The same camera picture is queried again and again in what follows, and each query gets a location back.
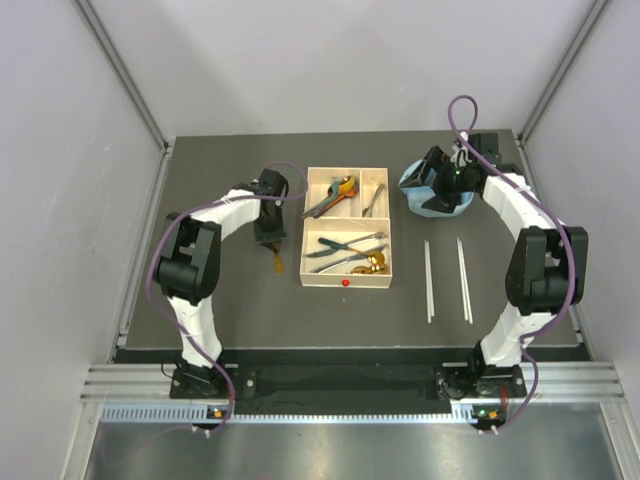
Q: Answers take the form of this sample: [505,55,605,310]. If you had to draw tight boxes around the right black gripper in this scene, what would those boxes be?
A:
[401,147,471,214]

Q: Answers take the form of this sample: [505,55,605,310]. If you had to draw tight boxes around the gold butter knife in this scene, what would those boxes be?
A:
[271,242,284,275]

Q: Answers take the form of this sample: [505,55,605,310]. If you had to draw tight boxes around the cream divided utensil box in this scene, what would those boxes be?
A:
[300,167,393,289]

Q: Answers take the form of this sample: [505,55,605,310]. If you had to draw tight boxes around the orange silicone spoon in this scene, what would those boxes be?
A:
[312,189,357,218]

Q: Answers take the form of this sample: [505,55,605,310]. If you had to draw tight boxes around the plain gold spoon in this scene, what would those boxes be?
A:
[367,250,389,274]

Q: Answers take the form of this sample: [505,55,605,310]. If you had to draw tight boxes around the ornate gold spoon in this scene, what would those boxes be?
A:
[350,265,387,275]

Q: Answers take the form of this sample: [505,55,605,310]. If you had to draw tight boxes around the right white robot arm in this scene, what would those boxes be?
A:
[398,133,589,396]

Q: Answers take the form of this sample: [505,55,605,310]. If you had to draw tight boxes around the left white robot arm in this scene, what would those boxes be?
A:
[148,168,289,399]

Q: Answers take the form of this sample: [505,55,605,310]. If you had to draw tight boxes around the light blue headphones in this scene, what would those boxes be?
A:
[398,170,474,218]

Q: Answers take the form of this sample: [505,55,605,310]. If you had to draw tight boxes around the white chopstick inner right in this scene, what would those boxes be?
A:
[456,237,471,322]

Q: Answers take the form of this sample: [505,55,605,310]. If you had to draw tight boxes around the silver fork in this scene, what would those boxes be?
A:
[362,184,385,218]

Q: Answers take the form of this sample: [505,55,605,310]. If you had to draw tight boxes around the silver knife lower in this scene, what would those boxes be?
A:
[309,243,388,274]

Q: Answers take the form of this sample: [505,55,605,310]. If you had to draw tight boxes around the dark teal handled knife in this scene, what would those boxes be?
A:
[303,237,357,258]

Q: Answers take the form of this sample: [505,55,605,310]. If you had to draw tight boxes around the right aluminium frame post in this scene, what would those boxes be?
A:
[516,0,611,147]

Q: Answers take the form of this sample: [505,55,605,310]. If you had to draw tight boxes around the aluminium frame post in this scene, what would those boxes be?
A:
[516,0,611,147]
[71,0,170,152]

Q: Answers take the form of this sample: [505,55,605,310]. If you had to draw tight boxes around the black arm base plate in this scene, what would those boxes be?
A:
[170,363,526,400]

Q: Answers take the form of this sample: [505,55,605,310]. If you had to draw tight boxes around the slotted cable duct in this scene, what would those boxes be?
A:
[100,403,499,426]

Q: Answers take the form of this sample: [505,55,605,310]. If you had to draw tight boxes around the aluminium front rail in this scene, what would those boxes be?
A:
[81,362,626,404]

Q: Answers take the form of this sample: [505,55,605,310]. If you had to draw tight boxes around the left aluminium frame post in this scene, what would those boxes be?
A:
[71,0,170,152]

